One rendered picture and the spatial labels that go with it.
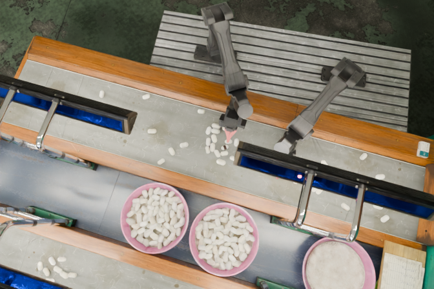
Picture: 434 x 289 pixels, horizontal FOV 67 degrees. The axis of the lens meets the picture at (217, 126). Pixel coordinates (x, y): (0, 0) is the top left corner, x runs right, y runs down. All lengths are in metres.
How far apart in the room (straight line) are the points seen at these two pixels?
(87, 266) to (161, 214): 0.34
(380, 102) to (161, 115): 0.98
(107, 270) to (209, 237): 0.41
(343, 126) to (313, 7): 1.35
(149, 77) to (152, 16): 1.13
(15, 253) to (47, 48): 0.87
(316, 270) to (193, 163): 0.63
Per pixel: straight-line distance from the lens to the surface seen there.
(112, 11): 2.66
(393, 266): 1.47
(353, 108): 1.61
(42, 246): 1.53
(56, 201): 1.59
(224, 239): 1.36
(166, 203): 1.38
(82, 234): 1.44
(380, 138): 1.50
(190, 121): 1.41
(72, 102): 1.14
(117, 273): 1.43
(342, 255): 1.44
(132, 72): 1.51
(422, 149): 1.55
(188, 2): 2.59
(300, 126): 1.22
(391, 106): 1.68
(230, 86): 1.18
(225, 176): 1.36
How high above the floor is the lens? 2.09
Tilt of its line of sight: 75 degrees down
